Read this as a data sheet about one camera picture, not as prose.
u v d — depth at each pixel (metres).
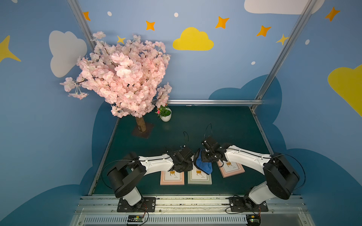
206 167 0.82
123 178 0.44
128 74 0.49
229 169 0.86
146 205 0.74
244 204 0.68
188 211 0.73
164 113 1.03
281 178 0.44
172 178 0.84
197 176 0.84
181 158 0.69
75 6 0.69
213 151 0.66
